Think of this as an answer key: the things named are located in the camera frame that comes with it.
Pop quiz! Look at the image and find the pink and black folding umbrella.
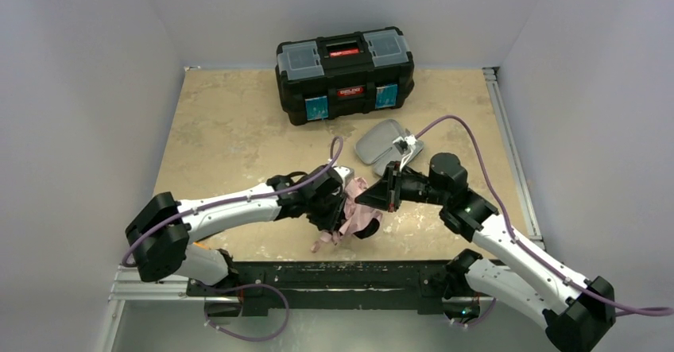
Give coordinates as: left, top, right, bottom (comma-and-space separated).
310, 176, 383, 253

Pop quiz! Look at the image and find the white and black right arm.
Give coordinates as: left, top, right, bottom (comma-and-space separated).
355, 153, 616, 351

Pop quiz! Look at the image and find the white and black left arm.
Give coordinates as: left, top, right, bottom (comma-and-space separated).
123, 164, 354, 286

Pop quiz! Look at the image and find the grey umbrella case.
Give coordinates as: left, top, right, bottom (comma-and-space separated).
354, 119, 412, 176

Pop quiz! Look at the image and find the black plastic toolbox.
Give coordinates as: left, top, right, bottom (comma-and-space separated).
275, 26, 415, 126

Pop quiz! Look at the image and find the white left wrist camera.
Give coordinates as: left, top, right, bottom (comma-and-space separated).
332, 166, 354, 186

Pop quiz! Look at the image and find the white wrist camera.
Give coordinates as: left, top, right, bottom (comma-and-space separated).
392, 134, 417, 170
332, 166, 354, 186

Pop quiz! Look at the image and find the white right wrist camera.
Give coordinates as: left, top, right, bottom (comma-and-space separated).
392, 134, 417, 170

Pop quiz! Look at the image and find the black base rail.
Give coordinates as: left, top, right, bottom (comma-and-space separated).
187, 258, 502, 319

